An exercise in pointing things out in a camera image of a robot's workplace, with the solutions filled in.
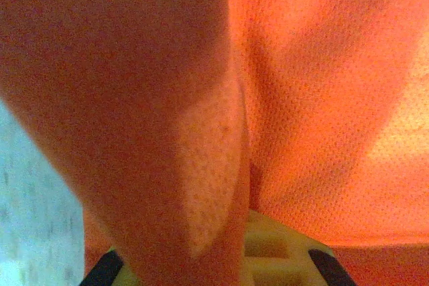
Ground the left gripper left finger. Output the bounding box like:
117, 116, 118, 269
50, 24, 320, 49
78, 246, 143, 286

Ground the orange t-shirt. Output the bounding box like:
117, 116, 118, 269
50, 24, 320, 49
0, 0, 429, 286

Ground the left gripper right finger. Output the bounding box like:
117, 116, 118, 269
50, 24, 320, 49
241, 208, 357, 286

